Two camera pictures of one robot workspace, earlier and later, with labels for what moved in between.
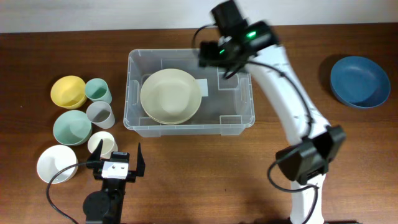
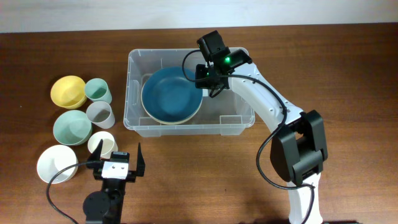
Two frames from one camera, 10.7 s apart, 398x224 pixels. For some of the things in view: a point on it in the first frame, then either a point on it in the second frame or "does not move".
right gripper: x=214 y=57 → x=199 y=81
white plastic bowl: x=55 y=158 does not move
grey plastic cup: x=99 y=113 does not move
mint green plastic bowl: x=72 y=127 does not move
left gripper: x=94 y=161 does not move
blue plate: x=359 y=82 → x=168 y=96
